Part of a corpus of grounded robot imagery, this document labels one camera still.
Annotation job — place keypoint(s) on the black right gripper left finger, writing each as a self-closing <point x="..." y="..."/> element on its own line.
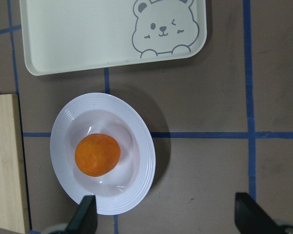
<point x="85" y="219"/>

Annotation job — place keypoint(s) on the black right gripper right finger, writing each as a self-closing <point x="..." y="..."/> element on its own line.
<point x="250" y="218"/>

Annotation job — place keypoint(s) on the orange fruit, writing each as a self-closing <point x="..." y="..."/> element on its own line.
<point x="97" y="154"/>

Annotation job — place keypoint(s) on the white ribbed plate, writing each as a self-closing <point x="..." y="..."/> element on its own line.
<point x="127" y="184"/>

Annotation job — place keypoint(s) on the cream bear tray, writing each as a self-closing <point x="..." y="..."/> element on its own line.
<point x="72" y="35"/>

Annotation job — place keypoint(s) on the bamboo cutting board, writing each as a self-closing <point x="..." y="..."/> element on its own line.
<point x="14" y="214"/>

